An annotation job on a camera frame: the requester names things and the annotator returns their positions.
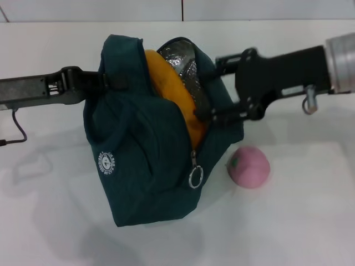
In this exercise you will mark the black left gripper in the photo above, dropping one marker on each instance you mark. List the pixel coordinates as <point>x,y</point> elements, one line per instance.
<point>27,91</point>

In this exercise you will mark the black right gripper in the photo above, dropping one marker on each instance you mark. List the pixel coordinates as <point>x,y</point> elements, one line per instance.
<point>291,72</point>

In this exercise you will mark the yellow banana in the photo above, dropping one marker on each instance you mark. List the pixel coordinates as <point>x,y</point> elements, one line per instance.
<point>169,83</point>

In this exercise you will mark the dark teal lunch bag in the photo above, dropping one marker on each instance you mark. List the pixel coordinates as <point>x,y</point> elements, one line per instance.
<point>144,155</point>

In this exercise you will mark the pink toy peach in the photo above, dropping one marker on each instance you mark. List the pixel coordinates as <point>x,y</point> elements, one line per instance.
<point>251,169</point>

